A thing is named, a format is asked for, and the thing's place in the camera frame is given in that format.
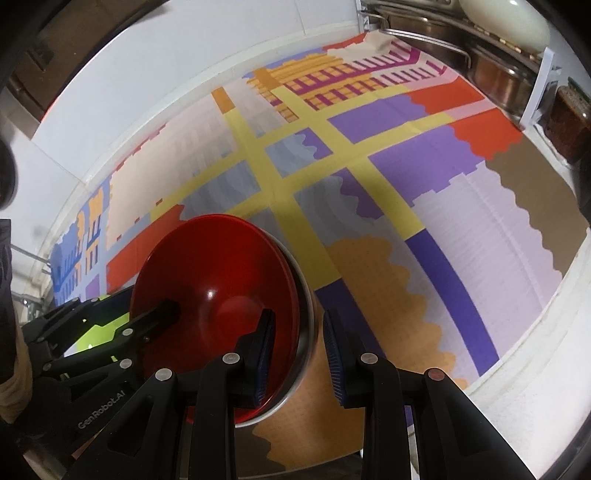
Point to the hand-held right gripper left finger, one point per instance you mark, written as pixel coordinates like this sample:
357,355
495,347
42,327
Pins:
264,355

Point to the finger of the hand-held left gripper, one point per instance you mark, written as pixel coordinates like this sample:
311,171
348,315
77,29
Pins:
60,314
157,311

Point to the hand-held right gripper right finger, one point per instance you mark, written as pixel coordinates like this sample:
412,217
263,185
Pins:
334,360

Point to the white bowl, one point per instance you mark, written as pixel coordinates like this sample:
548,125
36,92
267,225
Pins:
308,323

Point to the green plate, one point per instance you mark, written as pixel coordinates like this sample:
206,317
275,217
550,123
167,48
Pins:
104,330

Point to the red bowl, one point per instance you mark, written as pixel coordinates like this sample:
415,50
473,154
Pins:
217,277

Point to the person's left forearm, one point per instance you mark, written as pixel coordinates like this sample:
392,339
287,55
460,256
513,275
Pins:
14,392

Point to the colourful patchwork table mat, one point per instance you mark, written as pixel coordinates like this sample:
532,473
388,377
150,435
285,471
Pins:
415,230

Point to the steel pot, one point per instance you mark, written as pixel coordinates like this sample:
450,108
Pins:
429,32
498,78

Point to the white pot rack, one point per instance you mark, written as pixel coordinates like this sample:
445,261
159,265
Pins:
542,87

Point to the white kettle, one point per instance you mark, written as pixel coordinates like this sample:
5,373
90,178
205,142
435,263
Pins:
508,23

